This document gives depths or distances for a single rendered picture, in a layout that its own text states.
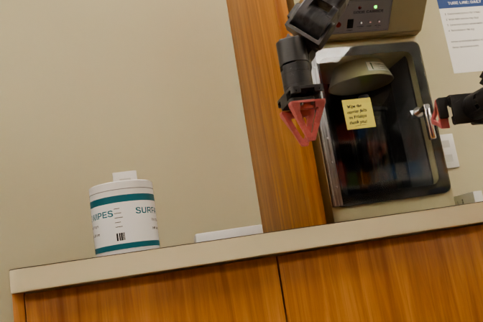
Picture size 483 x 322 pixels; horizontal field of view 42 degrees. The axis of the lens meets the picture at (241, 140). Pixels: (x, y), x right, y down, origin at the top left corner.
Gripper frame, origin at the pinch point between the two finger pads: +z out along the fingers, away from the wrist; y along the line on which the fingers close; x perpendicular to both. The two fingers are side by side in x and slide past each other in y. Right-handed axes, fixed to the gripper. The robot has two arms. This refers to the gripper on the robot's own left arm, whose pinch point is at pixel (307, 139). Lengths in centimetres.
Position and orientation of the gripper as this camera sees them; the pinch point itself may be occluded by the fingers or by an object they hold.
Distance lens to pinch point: 118.0
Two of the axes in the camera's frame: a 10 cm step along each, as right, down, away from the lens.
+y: -1.8, 2.2, 9.6
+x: -9.7, 1.1, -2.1
